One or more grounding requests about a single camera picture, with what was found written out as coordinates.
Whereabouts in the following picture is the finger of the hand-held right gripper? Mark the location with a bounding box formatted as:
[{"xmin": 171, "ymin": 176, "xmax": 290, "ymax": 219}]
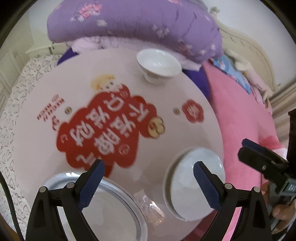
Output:
[
  {"xmin": 242, "ymin": 138, "xmax": 287, "ymax": 164},
  {"xmin": 239, "ymin": 147, "xmax": 290, "ymax": 180}
]

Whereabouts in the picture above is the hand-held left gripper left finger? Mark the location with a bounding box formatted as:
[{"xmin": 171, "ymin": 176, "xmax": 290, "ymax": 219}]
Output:
[{"xmin": 25, "ymin": 159, "xmax": 106, "ymax": 241}]

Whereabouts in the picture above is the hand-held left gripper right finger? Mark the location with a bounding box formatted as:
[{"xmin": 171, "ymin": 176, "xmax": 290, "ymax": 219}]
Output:
[{"xmin": 193, "ymin": 161, "xmax": 272, "ymax": 241}]

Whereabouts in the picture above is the plain white bowl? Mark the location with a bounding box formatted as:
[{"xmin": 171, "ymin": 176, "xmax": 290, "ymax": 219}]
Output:
[
  {"xmin": 162, "ymin": 147, "xmax": 225, "ymax": 221},
  {"xmin": 170, "ymin": 149, "xmax": 225, "ymax": 219}
]

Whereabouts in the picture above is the small grey-rimmed white plate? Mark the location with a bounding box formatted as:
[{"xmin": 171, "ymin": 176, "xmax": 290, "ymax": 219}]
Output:
[{"xmin": 43, "ymin": 172, "xmax": 148, "ymax": 241}]

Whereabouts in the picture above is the white bowl with red pattern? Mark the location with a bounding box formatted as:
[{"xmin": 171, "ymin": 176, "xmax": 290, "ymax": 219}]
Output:
[{"xmin": 136, "ymin": 49, "xmax": 182, "ymax": 85}]

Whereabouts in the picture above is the person's right hand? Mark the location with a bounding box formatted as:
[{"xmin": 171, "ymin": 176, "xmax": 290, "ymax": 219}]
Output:
[{"xmin": 261, "ymin": 181, "xmax": 296, "ymax": 223}]

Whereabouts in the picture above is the pink blanket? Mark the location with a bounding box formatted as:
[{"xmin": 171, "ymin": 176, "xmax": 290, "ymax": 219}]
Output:
[{"xmin": 201, "ymin": 61, "xmax": 289, "ymax": 241}]

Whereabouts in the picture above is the dark wooden furniture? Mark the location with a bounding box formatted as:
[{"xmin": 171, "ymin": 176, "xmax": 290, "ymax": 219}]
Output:
[{"xmin": 288, "ymin": 111, "xmax": 296, "ymax": 160}]

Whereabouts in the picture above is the clear plastic wrap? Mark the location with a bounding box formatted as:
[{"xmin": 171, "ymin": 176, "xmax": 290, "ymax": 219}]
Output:
[{"xmin": 135, "ymin": 195, "xmax": 166, "ymax": 226}]

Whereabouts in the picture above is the blue printed cloth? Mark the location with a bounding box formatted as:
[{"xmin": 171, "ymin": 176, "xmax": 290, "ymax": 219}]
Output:
[{"xmin": 213, "ymin": 56, "xmax": 252, "ymax": 94}]

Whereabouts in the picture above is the cream pillow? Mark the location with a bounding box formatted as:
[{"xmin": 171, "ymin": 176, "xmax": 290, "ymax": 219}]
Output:
[{"xmin": 225, "ymin": 49, "xmax": 272, "ymax": 109}]

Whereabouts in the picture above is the round printed table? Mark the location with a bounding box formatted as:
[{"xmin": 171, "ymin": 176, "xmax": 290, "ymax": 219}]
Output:
[{"xmin": 17, "ymin": 47, "xmax": 223, "ymax": 241}]

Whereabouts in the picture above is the cream bed headboard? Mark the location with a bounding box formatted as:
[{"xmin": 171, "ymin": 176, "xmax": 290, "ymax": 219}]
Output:
[{"xmin": 217, "ymin": 21, "xmax": 296, "ymax": 116}]

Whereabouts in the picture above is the heart print bed sheet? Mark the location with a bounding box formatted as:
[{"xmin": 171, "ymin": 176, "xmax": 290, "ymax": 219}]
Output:
[{"xmin": 0, "ymin": 54, "xmax": 67, "ymax": 234}]

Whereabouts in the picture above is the light pink quilt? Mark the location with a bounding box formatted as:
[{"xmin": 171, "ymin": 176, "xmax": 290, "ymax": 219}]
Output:
[{"xmin": 70, "ymin": 35, "xmax": 121, "ymax": 54}]

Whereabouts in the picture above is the white wardrobe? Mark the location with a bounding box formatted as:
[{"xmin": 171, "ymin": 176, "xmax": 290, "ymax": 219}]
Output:
[{"xmin": 0, "ymin": 14, "xmax": 30, "ymax": 102}]

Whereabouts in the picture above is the white nightstand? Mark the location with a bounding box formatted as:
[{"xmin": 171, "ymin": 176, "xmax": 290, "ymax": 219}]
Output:
[{"xmin": 25, "ymin": 43, "xmax": 56, "ymax": 56}]

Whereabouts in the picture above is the purple floral quilt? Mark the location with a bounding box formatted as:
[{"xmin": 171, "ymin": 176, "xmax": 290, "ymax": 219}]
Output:
[{"xmin": 46, "ymin": 0, "xmax": 223, "ymax": 63}]

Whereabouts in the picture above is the black cable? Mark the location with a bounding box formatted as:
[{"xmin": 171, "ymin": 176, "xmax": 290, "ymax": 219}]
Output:
[{"xmin": 0, "ymin": 171, "xmax": 23, "ymax": 241}]

